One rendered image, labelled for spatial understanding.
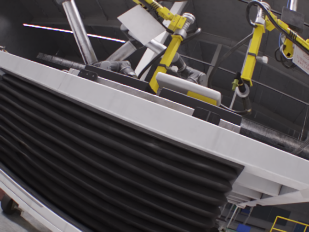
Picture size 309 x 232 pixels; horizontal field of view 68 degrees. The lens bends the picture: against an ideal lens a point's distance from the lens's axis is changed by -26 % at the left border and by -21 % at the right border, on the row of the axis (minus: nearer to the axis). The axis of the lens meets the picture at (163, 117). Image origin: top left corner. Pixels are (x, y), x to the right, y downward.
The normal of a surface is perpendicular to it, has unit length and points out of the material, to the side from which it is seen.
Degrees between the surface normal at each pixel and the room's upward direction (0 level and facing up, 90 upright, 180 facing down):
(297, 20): 90
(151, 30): 90
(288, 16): 90
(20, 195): 90
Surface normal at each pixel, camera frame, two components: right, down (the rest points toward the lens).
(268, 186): -0.18, -0.32
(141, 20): 0.22, -0.15
